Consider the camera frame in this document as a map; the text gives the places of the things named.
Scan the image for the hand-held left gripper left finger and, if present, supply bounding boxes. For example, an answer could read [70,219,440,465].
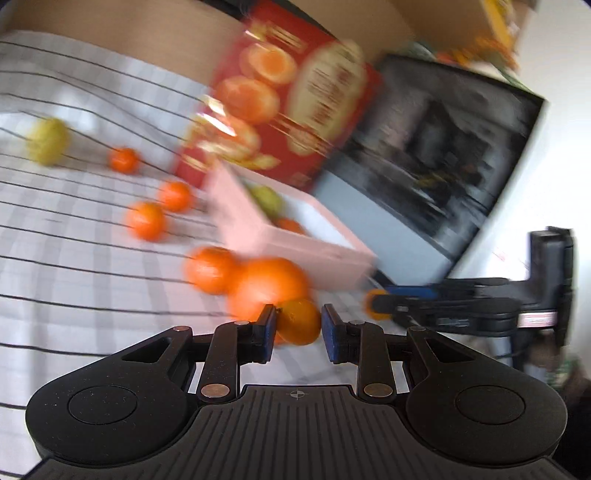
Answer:
[121,304,279,403]

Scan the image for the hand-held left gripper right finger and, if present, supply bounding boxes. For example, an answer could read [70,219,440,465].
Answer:
[322,304,467,402]

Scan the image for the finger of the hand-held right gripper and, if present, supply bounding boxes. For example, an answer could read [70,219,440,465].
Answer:
[372,293,522,340]
[385,277,511,301]

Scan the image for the medium orange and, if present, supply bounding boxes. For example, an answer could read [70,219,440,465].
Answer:
[272,298,322,347]
[185,247,241,296]

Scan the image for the large orange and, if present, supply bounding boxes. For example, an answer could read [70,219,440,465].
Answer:
[227,257,311,324]

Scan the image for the pink cardboard box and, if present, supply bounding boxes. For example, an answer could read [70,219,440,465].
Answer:
[205,159,377,291]

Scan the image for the yellow-green round fruit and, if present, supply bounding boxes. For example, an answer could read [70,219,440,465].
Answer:
[247,185,284,221]
[25,117,70,167]

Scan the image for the black monitor screen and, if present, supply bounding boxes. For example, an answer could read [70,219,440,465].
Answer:
[314,53,548,278]

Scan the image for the white black-checked tablecloth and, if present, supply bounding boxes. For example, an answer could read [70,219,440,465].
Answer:
[0,30,416,476]

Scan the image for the red printed snack bag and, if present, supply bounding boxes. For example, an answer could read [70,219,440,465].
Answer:
[174,4,384,192]

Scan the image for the colourful packages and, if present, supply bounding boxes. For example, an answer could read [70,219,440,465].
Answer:
[406,0,525,75]

